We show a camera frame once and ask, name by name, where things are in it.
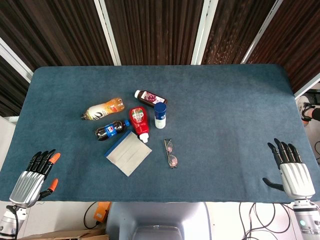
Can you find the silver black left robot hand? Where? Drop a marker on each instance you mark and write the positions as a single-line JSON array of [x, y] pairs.
[[26, 185]]

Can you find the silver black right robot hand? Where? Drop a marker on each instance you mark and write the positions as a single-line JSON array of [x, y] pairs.
[[296, 177]]

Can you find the pepsi cola bottle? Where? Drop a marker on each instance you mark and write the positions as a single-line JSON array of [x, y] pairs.
[[111, 130]]

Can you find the grey fabric pouch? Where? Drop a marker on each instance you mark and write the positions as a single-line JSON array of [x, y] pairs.
[[128, 153]]

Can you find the eyeglasses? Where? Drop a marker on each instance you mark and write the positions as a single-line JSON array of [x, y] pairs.
[[173, 159]]

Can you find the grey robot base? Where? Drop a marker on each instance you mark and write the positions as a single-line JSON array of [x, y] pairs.
[[157, 217]]

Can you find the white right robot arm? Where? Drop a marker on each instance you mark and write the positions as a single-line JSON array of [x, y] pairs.
[[306, 220]]

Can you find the brown cardboard box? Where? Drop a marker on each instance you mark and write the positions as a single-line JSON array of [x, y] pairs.
[[65, 235]]

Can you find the orange plastic object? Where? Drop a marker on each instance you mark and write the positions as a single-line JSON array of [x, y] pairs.
[[102, 211]]

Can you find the person leg in black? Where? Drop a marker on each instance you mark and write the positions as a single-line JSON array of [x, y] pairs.
[[315, 112]]

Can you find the blue table cloth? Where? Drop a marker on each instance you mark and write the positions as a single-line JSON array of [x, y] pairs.
[[212, 130]]

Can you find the orange tea bottle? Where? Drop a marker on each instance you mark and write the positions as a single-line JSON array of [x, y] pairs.
[[102, 110]]

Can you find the red ketchup bottle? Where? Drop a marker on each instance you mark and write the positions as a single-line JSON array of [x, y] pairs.
[[138, 120]]

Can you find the blue white cylinder bottle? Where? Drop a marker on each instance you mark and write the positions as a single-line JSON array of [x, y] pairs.
[[160, 116]]

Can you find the dark juice bottle purple label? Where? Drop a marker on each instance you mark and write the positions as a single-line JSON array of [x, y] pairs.
[[150, 98]]

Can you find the white partition post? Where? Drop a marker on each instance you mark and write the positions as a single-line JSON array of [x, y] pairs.
[[203, 32], [108, 32], [308, 86], [261, 32], [15, 61]]

